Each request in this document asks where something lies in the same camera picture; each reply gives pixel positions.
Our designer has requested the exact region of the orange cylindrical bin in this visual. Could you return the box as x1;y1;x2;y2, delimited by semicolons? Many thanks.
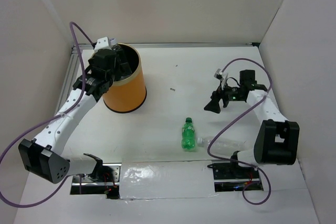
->
102;43;147;113

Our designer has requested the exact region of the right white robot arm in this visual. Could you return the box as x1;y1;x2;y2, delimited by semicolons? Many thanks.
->
204;69;300;178

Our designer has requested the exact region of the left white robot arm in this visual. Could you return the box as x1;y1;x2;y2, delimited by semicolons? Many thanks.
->
18;49;132;184

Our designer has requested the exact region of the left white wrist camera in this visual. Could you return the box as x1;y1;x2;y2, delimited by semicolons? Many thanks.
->
94;37;111;51

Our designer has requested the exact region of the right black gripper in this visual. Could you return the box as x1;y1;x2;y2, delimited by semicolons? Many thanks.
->
205;80;245;113

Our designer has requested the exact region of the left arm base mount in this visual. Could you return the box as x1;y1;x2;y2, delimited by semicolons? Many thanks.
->
70;153;122;199

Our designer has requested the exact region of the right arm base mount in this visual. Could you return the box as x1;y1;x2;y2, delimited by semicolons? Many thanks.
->
207;162;263;193

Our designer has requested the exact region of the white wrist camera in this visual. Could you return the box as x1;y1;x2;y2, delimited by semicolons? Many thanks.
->
94;37;111;51
214;69;228;90

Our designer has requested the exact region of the green bottle lower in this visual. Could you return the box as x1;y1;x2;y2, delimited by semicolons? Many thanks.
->
181;118;196;152

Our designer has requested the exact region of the clear bottle white cap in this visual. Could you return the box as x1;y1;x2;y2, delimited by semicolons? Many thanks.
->
196;136;246;157

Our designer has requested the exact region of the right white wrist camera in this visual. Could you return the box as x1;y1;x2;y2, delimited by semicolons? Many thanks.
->
214;69;228;90

